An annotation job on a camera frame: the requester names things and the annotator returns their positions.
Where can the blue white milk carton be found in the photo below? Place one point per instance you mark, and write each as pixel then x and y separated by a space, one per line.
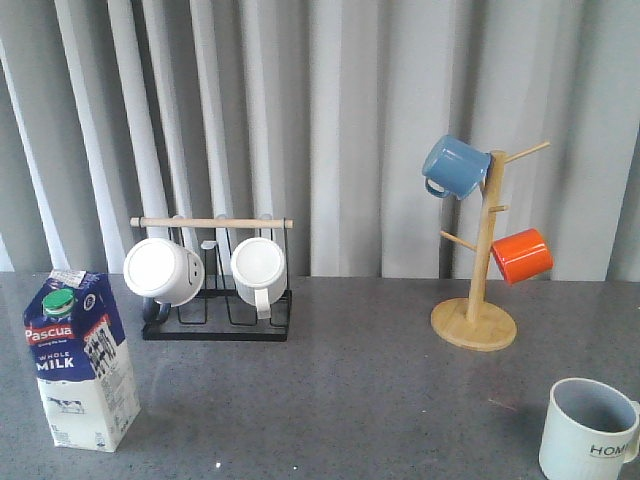
pixel 82 365

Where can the white HOME mug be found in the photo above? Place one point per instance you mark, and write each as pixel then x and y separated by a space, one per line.
pixel 591 431

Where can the white ribbed mug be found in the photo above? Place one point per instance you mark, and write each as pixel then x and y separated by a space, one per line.
pixel 259 271

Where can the grey pleated curtain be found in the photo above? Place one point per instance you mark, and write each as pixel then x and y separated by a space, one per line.
pixel 322 112

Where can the blue enamel mug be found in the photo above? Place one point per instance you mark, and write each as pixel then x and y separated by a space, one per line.
pixel 454 168

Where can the white smiley face mug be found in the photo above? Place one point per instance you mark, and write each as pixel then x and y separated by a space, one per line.
pixel 162 270

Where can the wooden mug tree stand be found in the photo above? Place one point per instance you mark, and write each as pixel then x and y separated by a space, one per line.
pixel 472 322

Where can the orange enamel mug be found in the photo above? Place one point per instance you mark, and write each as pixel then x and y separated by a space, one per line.
pixel 522 255

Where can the black wire mug rack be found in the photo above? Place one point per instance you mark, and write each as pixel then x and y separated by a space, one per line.
pixel 217 312

